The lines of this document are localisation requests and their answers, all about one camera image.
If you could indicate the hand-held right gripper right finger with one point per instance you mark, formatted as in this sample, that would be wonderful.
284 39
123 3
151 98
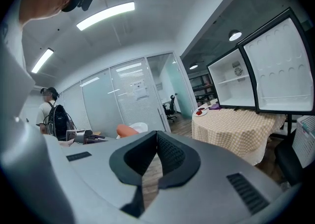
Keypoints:
180 166

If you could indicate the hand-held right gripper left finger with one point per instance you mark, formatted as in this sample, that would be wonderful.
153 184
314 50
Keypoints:
130 169

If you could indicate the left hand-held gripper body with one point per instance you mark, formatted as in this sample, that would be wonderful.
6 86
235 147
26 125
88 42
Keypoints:
81 136

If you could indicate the white plate of food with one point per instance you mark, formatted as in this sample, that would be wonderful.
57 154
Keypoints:
200 113

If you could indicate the black fridge with white interior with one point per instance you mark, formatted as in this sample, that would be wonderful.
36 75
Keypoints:
280 70

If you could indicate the orange chair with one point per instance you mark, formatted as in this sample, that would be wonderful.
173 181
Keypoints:
126 130

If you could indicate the black office chair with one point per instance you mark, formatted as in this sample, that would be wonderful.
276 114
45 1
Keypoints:
170 109

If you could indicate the table with checkered tablecloth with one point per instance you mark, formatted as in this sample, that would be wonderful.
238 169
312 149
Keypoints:
233 132

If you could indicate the purple cloth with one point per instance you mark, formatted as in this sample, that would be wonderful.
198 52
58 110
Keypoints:
214 106

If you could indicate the white paper notice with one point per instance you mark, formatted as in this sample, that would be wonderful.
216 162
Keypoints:
140 90

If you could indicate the dark bookshelf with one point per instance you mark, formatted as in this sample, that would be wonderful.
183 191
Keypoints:
201 87

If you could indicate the long ceiling light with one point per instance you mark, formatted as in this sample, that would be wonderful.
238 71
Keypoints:
105 15
42 60

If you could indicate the round black pendant lamp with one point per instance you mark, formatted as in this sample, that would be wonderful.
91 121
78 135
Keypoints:
235 35
193 66

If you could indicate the black padded chair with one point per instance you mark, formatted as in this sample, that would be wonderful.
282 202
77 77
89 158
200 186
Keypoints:
288 161

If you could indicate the white perforated basket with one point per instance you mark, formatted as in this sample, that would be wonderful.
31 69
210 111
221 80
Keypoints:
305 141

